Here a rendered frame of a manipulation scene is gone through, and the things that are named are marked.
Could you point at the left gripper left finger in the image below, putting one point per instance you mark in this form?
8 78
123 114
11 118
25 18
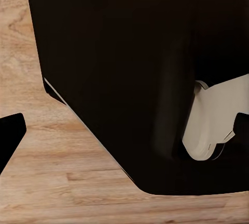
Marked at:
12 131

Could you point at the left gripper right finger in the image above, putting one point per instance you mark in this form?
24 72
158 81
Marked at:
241 129

